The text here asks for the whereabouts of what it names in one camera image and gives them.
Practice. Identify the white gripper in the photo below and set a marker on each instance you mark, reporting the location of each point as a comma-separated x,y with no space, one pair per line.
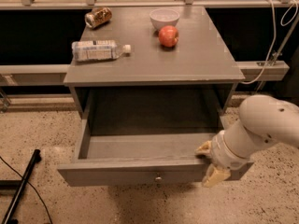
221,153

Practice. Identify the grey top drawer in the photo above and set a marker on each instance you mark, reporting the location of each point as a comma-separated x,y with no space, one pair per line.
143,136

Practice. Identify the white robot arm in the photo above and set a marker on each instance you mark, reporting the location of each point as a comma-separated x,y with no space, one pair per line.
263,122

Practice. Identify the grey wooden drawer cabinet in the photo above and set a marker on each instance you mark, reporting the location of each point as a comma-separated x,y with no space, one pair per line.
200,59

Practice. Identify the red apple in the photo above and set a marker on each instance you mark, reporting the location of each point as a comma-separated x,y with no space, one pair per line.
168,36

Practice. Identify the white bowl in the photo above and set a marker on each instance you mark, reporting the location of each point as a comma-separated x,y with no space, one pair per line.
162,17

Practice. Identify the clear plastic water bottle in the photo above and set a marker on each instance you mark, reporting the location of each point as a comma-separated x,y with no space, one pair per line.
98,50

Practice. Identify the brown soda can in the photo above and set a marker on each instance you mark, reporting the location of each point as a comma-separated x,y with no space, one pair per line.
97,17

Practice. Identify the black stand leg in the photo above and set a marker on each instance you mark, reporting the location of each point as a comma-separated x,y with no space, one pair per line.
21,187

